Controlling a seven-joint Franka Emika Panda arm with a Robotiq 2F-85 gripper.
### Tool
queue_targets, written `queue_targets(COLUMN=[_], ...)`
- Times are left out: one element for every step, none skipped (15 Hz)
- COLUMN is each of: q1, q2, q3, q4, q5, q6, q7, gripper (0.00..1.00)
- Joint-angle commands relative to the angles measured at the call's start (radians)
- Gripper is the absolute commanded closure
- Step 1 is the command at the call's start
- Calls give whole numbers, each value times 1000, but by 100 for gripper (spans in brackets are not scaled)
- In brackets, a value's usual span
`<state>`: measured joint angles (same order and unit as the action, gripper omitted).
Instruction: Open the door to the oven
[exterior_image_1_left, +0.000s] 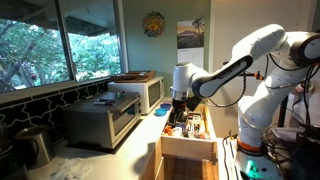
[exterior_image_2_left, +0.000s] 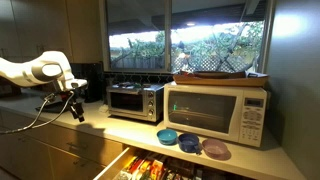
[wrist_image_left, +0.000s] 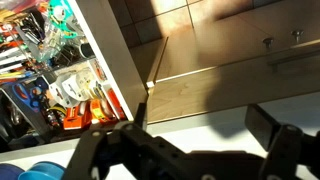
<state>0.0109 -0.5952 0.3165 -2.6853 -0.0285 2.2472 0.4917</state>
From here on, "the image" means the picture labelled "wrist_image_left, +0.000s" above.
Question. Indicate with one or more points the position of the white round tape rolls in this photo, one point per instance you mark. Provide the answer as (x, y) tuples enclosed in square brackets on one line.
[(71, 88)]

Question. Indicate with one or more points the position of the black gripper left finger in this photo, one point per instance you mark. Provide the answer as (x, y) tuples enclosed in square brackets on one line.
[(144, 156)]

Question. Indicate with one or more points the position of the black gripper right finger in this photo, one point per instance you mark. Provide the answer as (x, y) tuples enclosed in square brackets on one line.
[(287, 146)]

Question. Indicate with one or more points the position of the left metal drawer knob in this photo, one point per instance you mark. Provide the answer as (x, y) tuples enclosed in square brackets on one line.
[(268, 42)]

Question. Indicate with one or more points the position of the dark blue plastic lid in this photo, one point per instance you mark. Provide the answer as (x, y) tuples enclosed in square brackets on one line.
[(10, 172)]

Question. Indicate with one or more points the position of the wooden cabinet with drawers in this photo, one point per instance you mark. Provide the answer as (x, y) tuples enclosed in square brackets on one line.
[(224, 64)]

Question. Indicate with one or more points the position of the orange tape dispenser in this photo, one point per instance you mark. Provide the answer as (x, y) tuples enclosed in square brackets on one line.
[(77, 117)]

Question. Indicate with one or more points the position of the metal drawer knob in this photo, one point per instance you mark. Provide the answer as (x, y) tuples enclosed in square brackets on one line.
[(297, 34), (268, 42)]

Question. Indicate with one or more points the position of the clear organizer of pens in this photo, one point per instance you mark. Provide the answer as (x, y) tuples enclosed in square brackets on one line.
[(35, 36)]

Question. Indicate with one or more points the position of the right metal drawer knob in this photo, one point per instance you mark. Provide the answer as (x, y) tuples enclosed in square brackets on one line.
[(297, 34)]

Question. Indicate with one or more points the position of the blue handled scissors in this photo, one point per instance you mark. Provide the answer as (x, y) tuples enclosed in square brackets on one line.
[(32, 94)]

